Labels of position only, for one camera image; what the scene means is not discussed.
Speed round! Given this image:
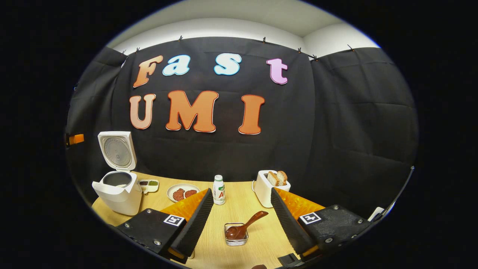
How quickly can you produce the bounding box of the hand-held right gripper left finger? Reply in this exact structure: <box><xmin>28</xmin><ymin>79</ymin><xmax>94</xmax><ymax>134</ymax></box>
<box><xmin>116</xmin><ymin>188</ymin><xmax>215</xmax><ymax>264</ymax></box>

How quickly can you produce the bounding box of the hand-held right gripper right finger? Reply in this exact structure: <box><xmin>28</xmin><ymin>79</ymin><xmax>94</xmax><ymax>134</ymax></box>
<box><xmin>270</xmin><ymin>188</ymin><xmax>374</xmax><ymax>259</ymax></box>

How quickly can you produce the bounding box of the brown wooden spoon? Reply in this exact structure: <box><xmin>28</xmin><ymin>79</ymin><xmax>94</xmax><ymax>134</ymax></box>
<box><xmin>226</xmin><ymin>211</ymin><xmax>269</xmax><ymax>241</ymax></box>

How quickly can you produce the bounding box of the metal wire chopstick holder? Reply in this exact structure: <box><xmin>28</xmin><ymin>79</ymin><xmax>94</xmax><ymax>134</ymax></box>
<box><xmin>224</xmin><ymin>223</ymin><xmax>249</xmax><ymax>247</ymax></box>

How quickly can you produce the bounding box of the white rice cooker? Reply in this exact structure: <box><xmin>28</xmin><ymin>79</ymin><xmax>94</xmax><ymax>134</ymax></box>
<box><xmin>92</xmin><ymin>131</ymin><xmax>143</xmax><ymax>216</ymax></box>

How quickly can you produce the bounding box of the white drink bottle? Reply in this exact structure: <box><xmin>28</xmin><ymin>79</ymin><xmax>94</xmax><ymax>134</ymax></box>
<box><xmin>213</xmin><ymin>175</ymin><xmax>226</xmax><ymax>205</ymax></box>

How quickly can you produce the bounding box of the white oval plate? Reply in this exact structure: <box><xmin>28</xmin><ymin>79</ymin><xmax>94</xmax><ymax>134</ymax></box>
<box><xmin>167</xmin><ymin>183</ymin><xmax>201</xmax><ymax>203</ymax></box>

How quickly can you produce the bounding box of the white toaster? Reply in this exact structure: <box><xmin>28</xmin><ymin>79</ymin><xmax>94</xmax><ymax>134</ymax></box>
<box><xmin>252</xmin><ymin>170</ymin><xmax>291</xmax><ymax>208</ymax></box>

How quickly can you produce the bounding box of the white divided sauce dish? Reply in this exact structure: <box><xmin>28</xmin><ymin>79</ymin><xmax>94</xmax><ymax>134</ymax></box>
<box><xmin>139</xmin><ymin>179</ymin><xmax>159</xmax><ymax>194</ymax></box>

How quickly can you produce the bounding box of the black backdrop cloth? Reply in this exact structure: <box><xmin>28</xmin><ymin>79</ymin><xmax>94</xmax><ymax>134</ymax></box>
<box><xmin>66</xmin><ymin>36</ymin><xmax>419</xmax><ymax>219</ymax></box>

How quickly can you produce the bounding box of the row of black cloth clips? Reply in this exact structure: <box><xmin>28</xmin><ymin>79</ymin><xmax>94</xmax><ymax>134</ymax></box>
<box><xmin>120</xmin><ymin>35</ymin><xmax>355</xmax><ymax>61</ymax></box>

